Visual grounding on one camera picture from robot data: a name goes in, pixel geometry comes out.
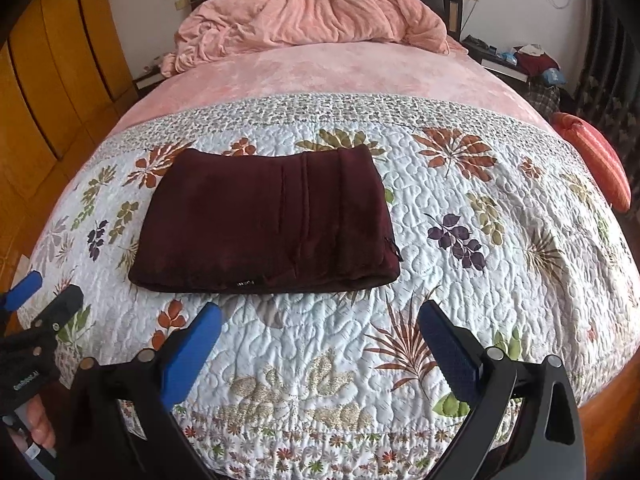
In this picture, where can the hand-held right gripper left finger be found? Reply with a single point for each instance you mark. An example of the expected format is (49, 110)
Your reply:
(192, 352)

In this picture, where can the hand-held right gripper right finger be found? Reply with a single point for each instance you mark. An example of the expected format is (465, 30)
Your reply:
(447, 352)

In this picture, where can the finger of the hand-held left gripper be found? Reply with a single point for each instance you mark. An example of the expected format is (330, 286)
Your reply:
(62, 307)
(25, 286)

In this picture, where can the maroon pants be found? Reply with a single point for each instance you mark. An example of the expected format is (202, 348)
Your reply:
(265, 220)

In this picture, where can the person's left hand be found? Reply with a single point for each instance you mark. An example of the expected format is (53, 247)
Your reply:
(41, 425)

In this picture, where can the floral quilt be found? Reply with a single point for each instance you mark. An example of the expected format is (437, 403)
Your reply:
(500, 270)

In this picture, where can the wooden wardrobe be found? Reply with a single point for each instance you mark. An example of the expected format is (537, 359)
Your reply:
(55, 75)

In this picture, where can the dark nightstand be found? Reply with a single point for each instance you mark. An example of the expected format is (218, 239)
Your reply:
(495, 62)
(149, 80)

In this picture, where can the orange pillow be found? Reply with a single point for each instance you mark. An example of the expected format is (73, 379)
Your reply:
(597, 160)

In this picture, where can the plaid bag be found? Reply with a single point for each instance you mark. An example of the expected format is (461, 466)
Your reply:
(545, 97)

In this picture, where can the blue plastic packet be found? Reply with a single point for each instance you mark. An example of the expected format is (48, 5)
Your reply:
(554, 77)

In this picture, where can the pink bed sheet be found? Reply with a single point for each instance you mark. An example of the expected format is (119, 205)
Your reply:
(340, 72)

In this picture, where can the dark red cloth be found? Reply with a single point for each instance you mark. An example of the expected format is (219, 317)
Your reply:
(537, 60)

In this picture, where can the dark patterned curtain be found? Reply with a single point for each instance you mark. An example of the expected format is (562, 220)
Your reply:
(610, 85)

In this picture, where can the crumpled pink blanket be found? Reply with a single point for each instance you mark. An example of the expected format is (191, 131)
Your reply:
(310, 15)

